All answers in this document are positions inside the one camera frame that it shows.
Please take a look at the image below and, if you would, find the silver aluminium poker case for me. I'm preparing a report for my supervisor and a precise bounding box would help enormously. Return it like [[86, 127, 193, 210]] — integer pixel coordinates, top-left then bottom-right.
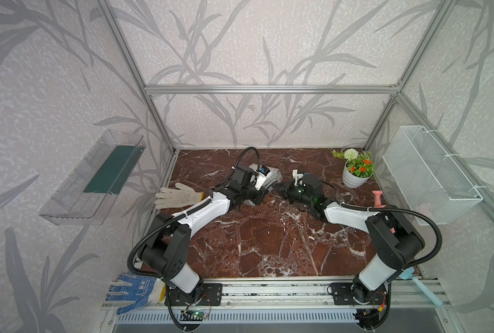
[[245, 164, 283, 206]]

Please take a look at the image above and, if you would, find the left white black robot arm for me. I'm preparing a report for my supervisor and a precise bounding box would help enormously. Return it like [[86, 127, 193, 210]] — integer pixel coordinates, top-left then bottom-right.
[[127, 147, 282, 295]]

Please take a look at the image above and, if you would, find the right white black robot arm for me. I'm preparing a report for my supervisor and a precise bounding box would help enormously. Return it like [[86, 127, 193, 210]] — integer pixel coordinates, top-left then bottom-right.
[[274, 173, 442, 304]]

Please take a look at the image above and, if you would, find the potted artificial flower plant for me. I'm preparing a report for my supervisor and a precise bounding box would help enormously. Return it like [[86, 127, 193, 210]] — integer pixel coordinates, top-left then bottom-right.
[[331, 148, 375, 189]]

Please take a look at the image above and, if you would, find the white work glove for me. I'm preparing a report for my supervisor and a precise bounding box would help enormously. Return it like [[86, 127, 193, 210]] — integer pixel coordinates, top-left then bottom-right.
[[154, 183, 204, 210]]

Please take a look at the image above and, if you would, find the pink watering can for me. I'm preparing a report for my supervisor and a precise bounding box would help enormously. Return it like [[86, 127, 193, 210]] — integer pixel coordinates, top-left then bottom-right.
[[373, 190, 395, 233]]

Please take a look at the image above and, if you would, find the light blue garden trowel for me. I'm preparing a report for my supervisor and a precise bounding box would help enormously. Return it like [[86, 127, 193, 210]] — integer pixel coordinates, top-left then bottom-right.
[[399, 266, 443, 307]]

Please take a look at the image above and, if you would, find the green circuit board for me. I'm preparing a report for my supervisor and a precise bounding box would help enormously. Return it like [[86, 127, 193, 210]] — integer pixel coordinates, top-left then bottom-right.
[[180, 309, 209, 322]]

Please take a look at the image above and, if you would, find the blue dotted work glove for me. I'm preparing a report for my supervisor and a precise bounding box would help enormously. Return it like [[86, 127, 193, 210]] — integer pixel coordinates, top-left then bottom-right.
[[105, 272, 165, 316]]

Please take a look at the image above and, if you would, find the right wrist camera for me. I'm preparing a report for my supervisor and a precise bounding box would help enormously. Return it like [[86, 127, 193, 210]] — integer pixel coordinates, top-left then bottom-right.
[[292, 169, 304, 187]]

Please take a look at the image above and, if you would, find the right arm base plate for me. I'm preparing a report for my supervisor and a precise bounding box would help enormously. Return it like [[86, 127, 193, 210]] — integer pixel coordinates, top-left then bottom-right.
[[327, 282, 387, 307]]

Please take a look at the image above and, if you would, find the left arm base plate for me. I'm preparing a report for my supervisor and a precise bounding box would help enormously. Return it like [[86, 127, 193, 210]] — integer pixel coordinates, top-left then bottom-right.
[[165, 283, 223, 307]]

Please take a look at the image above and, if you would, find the white wire mesh basket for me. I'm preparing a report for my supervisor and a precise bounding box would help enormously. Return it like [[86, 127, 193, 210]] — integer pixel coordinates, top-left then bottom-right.
[[383, 126, 483, 225]]

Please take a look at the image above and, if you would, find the clear plastic wall shelf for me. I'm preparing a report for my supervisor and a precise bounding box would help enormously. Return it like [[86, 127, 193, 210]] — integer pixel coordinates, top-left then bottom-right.
[[39, 130, 146, 226]]

